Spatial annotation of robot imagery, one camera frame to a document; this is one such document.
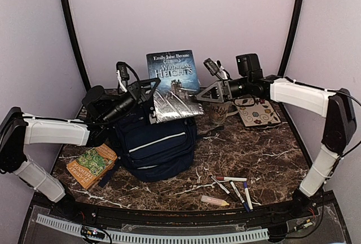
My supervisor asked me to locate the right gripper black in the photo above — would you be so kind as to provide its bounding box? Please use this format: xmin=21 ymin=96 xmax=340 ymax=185
xmin=196 ymin=76 xmax=252 ymax=104

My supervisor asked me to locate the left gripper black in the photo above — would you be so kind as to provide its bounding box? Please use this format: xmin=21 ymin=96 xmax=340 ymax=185
xmin=102 ymin=77 xmax=160 ymax=127

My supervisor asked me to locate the Wuthering Heights blue book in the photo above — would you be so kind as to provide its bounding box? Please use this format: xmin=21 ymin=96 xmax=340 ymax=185
xmin=146 ymin=50 xmax=204 ymax=123

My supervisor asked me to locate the navy blue student backpack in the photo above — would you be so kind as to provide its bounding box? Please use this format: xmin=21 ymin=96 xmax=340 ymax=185
xmin=98 ymin=105 xmax=197 ymax=187

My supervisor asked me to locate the yellow tip highlighter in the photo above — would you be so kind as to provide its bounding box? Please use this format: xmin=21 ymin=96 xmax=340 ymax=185
xmin=201 ymin=196 xmax=230 ymax=207

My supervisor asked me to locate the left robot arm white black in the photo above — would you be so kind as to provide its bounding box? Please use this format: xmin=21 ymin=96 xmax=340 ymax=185
xmin=1 ymin=78 xmax=161 ymax=219

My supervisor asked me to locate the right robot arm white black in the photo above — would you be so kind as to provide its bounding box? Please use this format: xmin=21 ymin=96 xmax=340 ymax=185
xmin=196 ymin=54 xmax=360 ymax=218

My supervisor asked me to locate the cream floral ceramic mug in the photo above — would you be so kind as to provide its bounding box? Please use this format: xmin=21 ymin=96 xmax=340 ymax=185
xmin=209 ymin=102 xmax=238 ymax=126

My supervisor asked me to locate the orange Treehouse book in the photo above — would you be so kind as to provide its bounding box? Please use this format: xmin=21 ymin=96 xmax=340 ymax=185
xmin=67 ymin=144 xmax=117 ymax=190

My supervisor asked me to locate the red cap white marker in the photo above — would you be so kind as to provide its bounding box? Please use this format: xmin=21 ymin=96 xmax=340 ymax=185
xmin=215 ymin=176 xmax=247 ymax=182

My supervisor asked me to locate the black white marker middle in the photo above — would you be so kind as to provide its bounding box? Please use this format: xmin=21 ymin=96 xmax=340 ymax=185
xmin=230 ymin=181 xmax=245 ymax=203

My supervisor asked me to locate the black cap white marker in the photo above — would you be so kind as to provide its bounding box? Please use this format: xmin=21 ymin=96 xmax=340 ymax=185
xmin=210 ymin=176 xmax=230 ymax=195

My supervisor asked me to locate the blue cap white marker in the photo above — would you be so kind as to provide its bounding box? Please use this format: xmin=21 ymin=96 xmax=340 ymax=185
xmin=243 ymin=181 xmax=253 ymax=211

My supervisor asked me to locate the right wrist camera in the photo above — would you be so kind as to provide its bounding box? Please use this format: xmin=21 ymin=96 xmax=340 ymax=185
xmin=203 ymin=58 xmax=231 ymax=80

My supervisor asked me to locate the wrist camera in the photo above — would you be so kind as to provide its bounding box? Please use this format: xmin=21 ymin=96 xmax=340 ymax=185
xmin=116 ymin=61 xmax=139 ymax=94
xmin=203 ymin=58 xmax=231 ymax=80

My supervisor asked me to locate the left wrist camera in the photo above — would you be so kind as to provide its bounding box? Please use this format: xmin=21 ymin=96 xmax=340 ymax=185
xmin=116 ymin=61 xmax=139 ymax=94

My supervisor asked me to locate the right black frame post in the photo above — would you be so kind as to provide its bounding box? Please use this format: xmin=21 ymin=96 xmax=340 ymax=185
xmin=278 ymin=0 xmax=303 ymax=77

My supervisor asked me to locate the black frame post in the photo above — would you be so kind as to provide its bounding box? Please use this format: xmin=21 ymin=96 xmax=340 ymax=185
xmin=60 ymin=0 xmax=91 ymax=91
xmin=278 ymin=0 xmax=303 ymax=77

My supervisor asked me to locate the left black frame post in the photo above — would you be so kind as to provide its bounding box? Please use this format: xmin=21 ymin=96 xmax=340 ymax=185
xmin=60 ymin=0 xmax=91 ymax=91

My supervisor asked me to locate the white slotted cable duct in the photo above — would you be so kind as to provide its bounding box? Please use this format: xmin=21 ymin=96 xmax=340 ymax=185
xmin=36 ymin=214 xmax=269 ymax=243

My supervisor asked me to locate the black front rail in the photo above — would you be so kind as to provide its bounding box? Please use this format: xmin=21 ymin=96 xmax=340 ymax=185
xmin=29 ymin=192 xmax=336 ymax=228

